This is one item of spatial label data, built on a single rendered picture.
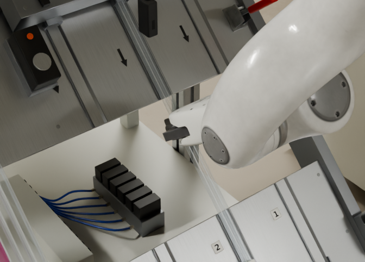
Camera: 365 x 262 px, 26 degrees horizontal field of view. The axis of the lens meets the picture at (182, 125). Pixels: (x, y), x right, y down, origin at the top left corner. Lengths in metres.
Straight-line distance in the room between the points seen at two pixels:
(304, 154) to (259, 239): 0.17
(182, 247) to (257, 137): 0.33
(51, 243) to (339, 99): 0.65
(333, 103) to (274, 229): 0.35
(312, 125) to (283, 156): 1.76
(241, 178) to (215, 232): 1.39
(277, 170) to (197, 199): 1.07
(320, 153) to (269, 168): 1.33
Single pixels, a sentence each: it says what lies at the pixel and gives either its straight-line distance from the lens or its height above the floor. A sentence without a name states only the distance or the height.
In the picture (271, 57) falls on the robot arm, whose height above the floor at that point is 1.21.
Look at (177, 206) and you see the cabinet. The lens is 1.47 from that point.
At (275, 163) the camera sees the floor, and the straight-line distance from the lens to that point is 2.56.
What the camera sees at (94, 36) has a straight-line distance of 1.11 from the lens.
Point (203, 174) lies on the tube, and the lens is 1.10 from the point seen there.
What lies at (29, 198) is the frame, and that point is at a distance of 1.44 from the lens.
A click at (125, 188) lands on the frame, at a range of 1.41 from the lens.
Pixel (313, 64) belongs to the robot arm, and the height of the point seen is 1.21.
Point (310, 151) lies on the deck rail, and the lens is 1.23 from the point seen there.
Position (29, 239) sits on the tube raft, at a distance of 1.00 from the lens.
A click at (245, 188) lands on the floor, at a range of 2.46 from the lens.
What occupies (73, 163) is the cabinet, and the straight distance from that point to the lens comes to 1.58.
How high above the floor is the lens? 1.61
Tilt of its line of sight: 36 degrees down
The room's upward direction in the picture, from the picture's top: straight up
